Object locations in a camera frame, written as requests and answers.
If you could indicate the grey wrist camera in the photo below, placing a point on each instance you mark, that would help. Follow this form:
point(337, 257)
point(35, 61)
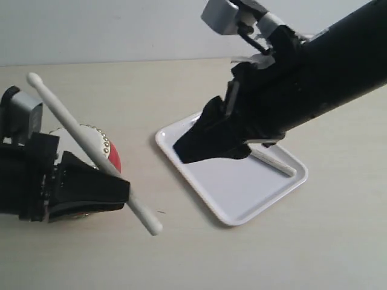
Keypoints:
point(21, 115)
point(234, 17)

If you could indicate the white drumstick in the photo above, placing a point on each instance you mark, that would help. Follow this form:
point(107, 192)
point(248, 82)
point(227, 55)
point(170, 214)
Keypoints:
point(274, 163)
point(58, 109)

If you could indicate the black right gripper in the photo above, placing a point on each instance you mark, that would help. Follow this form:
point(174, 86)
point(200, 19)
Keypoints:
point(262, 103)

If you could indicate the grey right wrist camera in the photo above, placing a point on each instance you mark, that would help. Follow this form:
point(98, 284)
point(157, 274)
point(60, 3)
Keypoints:
point(234, 17)

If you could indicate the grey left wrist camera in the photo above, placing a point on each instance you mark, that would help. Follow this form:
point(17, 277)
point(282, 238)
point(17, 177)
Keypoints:
point(21, 115)

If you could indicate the white plastic tray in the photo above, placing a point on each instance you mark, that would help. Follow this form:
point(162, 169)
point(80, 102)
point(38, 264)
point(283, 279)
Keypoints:
point(234, 190)

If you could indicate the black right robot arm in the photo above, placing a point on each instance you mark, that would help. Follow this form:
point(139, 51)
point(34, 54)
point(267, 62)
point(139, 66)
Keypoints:
point(348, 60)

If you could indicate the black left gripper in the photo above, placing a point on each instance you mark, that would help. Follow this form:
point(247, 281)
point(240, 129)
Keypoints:
point(34, 190)

